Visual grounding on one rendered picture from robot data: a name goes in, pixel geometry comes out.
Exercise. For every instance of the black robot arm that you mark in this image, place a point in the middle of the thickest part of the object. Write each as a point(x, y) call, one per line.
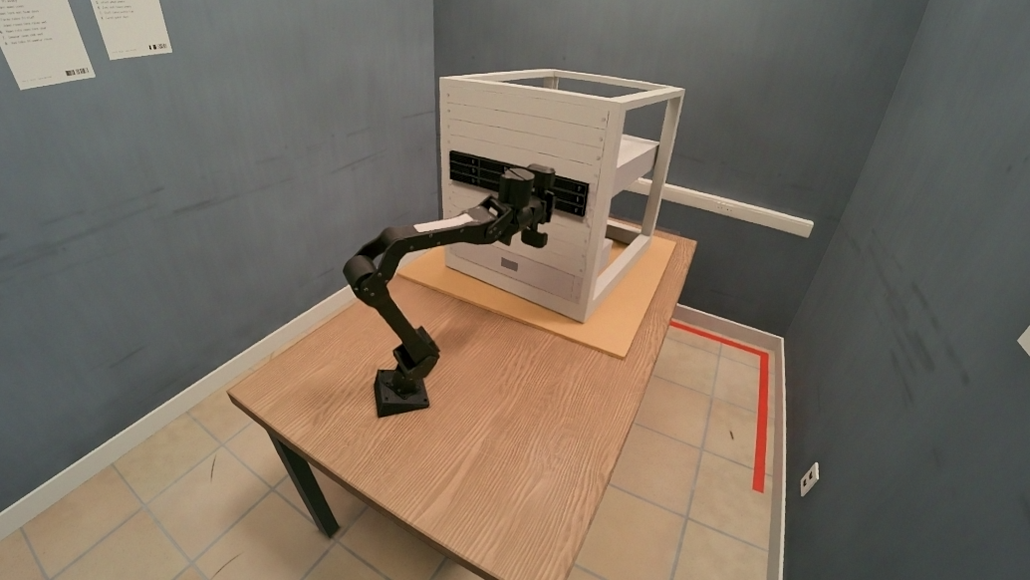
point(476, 226)

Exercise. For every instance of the white equipment rack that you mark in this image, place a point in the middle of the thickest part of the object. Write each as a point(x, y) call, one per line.
point(580, 137)

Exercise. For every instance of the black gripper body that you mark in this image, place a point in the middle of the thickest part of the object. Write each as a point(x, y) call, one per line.
point(544, 178)

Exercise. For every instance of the tan flat board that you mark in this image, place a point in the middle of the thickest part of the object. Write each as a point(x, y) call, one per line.
point(610, 329)

